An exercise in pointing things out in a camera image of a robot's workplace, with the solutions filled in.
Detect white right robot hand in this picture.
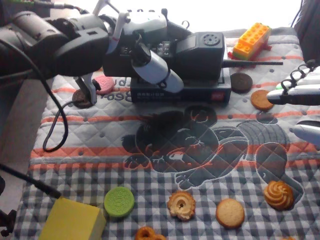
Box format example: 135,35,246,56
266,59,320,151

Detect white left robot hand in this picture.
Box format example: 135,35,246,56
117,8,193,94

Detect black handheld radio device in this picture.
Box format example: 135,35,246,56
102,31,284,81

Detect white calculator box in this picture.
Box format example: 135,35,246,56
129,36,232,103

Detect round tan biscuit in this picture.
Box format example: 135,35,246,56
250,89,276,112
215,198,245,229

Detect brown sandwich cookie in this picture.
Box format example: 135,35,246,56
229,72,253,94
72,89,97,109

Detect dark curtain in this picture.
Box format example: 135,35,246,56
291,0,320,62

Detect pink sandwich cookie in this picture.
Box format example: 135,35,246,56
93,76,115,95

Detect orange green red brick toy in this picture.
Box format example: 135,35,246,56
227,22,273,62

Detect grey bear print quilt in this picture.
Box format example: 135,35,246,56
14,26,320,240

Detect rosette swirl butter cookie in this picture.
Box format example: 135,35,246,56
263,180,295,211

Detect green sandwich cookie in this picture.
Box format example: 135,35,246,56
103,186,135,218

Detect pretzel-shaped cookie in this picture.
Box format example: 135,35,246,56
134,226,167,240

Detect yellow foam block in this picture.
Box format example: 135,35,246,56
37,196,107,240

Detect black stand clamp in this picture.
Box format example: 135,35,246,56
0,173,17,237

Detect thin black cable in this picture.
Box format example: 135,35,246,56
0,39,76,153

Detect ring-shaped butter cookie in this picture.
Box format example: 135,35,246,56
167,190,196,221

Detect thick black ribbed cable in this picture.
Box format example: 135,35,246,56
0,163,62,199

